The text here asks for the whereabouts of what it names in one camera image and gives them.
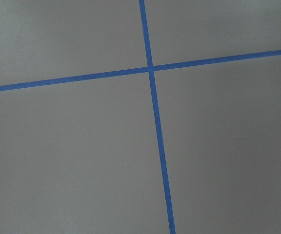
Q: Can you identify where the brown paper table cover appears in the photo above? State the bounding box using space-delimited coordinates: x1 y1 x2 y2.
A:
0 0 281 234

